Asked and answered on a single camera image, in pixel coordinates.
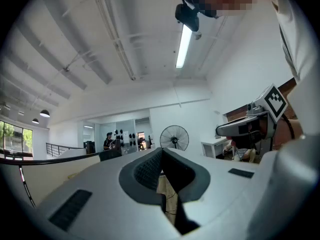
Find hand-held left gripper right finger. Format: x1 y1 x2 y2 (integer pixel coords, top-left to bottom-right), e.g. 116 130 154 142
162 147 261 240

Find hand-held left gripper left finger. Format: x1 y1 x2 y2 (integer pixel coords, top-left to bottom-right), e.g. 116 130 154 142
37 147 181 240

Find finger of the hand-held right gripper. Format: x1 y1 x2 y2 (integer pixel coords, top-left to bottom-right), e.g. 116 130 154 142
216 116 261 137

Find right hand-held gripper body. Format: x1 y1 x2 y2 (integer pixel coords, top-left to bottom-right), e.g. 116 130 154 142
246 83 289 141

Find white desk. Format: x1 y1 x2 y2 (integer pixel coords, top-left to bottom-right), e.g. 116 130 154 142
200 136 234 159

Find glass partition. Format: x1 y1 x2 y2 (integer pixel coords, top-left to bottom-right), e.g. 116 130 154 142
99 118 152 151

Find metal bar railing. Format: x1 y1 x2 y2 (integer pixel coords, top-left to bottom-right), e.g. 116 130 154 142
45 142 86 160

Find black standing fan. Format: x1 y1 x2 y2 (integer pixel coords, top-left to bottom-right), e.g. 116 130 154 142
159 125 190 152

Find black curved handrail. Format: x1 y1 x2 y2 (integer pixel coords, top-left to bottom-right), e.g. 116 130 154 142
0 152 101 167

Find person's beige shirt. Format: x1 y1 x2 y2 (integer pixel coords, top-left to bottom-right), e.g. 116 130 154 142
247 0 320 240

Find ceiling tube light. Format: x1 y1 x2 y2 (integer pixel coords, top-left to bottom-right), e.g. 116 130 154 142
175 23 193 69

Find large glass windows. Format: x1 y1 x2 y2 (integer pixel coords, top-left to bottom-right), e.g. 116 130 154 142
0 120 34 157

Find black caps on wall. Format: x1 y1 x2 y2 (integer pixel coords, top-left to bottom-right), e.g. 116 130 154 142
114 128 137 147

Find black banded cable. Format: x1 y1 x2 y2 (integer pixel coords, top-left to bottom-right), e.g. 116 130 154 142
18 165 37 209

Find black head-mounted camera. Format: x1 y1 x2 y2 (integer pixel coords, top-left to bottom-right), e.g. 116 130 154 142
174 0 201 32

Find ceiling cable tray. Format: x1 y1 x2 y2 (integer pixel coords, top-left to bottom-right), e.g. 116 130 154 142
91 0 138 82

